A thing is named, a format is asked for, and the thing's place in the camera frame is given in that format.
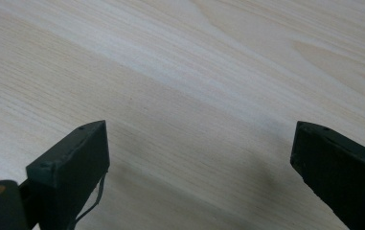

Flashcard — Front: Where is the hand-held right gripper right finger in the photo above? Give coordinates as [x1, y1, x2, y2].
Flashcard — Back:
[290, 121, 365, 230]

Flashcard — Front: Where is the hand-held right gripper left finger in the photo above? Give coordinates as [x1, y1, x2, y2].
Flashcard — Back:
[26, 120, 111, 230]

